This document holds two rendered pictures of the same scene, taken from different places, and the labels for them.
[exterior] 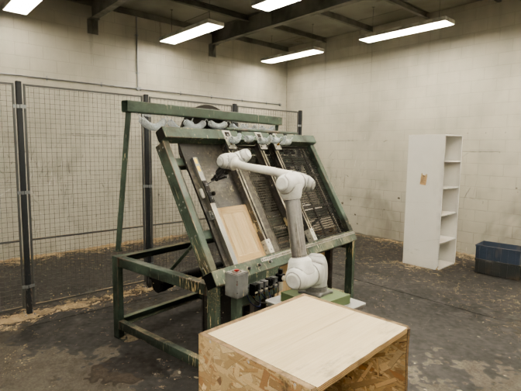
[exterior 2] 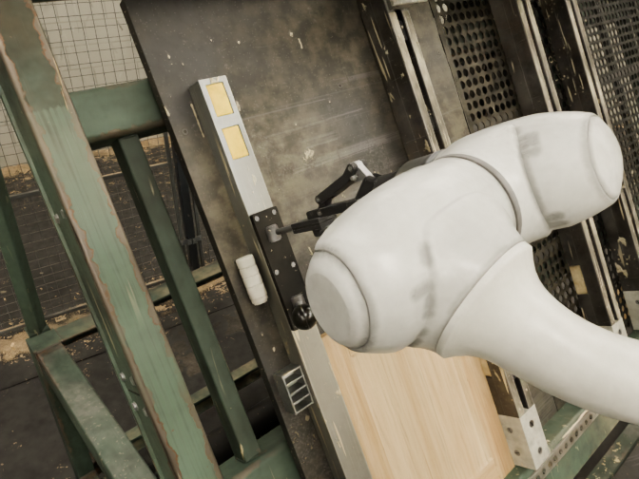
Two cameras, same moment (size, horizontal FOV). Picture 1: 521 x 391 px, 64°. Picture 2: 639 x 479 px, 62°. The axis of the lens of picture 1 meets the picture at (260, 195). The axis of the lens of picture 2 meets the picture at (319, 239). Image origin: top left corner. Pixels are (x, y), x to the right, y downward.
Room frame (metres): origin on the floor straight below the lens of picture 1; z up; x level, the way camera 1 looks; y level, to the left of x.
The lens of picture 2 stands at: (2.70, 0.26, 1.93)
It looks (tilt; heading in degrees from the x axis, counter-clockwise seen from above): 31 degrees down; 9
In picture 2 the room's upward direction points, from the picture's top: straight up
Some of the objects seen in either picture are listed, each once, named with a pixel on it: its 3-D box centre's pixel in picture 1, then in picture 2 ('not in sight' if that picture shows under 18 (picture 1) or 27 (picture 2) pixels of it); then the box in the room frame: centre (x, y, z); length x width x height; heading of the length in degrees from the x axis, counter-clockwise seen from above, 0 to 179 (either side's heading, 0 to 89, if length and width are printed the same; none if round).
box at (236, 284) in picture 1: (236, 283); not in sight; (2.91, 0.16, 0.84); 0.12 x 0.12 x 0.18; 50
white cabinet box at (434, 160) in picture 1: (432, 200); not in sight; (6.64, -2.73, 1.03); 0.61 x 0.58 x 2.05; 132
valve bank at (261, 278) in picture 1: (267, 287); not in sight; (3.29, -0.07, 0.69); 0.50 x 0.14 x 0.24; 140
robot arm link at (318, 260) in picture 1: (315, 269); not in sight; (2.81, -0.38, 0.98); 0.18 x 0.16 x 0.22; 145
